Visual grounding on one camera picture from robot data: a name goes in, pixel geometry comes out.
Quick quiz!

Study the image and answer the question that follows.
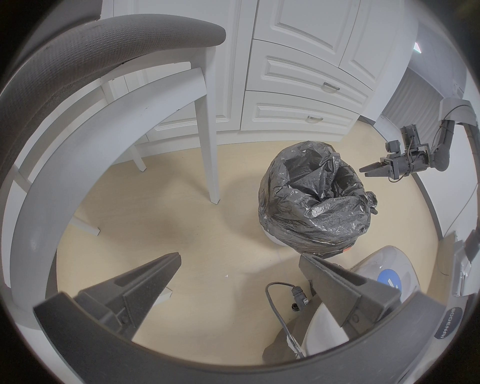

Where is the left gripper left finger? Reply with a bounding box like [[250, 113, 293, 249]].
[[74, 253, 183, 341]]

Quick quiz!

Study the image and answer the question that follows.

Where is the black plastic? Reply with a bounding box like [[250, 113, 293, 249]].
[[365, 190, 379, 217]]

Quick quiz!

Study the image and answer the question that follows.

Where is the white trash bin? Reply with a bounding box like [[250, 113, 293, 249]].
[[262, 225, 286, 246]]

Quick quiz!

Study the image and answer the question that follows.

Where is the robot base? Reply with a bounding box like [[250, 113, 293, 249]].
[[287, 232, 473, 359]]

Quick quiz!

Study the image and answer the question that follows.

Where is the white wardrobe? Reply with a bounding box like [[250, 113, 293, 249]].
[[101, 0, 419, 145]]

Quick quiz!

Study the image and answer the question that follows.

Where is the white chair with grey seat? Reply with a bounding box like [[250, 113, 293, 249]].
[[0, 14, 227, 331]]

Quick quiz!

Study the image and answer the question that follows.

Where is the black plastic bag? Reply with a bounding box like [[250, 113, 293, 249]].
[[258, 141, 377, 259]]

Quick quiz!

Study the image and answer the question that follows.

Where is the black cable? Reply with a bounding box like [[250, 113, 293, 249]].
[[265, 282, 312, 359]]

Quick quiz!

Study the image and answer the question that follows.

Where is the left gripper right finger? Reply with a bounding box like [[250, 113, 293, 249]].
[[298, 254, 403, 340]]

